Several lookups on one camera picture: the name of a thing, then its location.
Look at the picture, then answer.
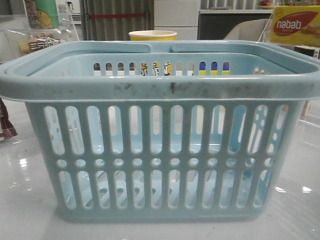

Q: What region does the packaged bread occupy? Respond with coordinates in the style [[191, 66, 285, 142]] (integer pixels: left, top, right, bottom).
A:
[[4, 28, 78, 57]]

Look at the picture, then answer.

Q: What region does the light blue plastic basket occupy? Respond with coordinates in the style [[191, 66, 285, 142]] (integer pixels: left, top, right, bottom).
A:
[[0, 40, 320, 222]]

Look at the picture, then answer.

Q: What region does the yellow paper cup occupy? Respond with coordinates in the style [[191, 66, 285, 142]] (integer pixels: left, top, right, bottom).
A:
[[128, 30, 178, 76]]

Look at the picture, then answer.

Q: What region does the white drawer cabinet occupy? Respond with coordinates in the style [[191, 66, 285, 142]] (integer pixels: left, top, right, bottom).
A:
[[154, 0, 200, 40]]

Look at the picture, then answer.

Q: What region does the white background shelf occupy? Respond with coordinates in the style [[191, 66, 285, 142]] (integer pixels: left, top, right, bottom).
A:
[[200, 0, 278, 13]]

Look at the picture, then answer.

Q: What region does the clear acrylic stand right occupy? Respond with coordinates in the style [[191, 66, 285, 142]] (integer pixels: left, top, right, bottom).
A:
[[257, 13, 273, 43]]

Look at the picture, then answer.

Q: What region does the beige armchair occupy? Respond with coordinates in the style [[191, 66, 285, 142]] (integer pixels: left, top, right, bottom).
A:
[[224, 19, 262, 42]]

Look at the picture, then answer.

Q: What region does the clear acrylic shelf left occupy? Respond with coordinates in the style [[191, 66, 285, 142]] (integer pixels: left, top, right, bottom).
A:
[[0, 0, 79, 64]]

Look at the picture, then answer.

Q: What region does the dark red snack packet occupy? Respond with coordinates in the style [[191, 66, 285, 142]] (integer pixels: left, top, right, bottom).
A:
[[0, 99, 18, 142]]

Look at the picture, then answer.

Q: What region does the green cartoon snack package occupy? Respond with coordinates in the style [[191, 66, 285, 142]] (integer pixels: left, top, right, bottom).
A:
[[24, 0, 60, 29]]

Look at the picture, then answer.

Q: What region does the black and white small box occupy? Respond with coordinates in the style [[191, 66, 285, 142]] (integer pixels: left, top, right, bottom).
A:
[[293, 45, 320, 59]]

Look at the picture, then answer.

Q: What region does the yellow nabati wafer box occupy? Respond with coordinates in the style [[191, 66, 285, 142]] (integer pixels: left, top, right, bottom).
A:
[[270, 5, 320, 47]]

